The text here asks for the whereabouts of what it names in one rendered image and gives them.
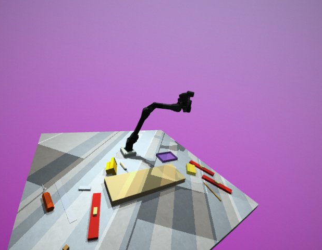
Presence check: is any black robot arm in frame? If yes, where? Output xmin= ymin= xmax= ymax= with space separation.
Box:
xmin=124 ymin=93 xmax=190 ymax=152

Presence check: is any tan flat rectangular panel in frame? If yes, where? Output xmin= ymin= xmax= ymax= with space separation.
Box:
xmin=104 ymin=164 xmax=185 ymax=207

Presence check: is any dark red long flat bar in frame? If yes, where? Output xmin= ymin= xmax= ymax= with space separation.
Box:
xmin=202 ymin=175 xmax=232 ymax=194
xmin=189 ymin=160 xmax=214 ymax=176
xmin=88 ymin=193 xmax=101 ymax=241

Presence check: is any purple shallow tray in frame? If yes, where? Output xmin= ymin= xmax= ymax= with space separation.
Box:
xmin=156 ymin=152 xmax=178 ymax=163

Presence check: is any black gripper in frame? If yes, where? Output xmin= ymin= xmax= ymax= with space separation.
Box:
xmin=187 ymin=91 xmax=194 ymax=113

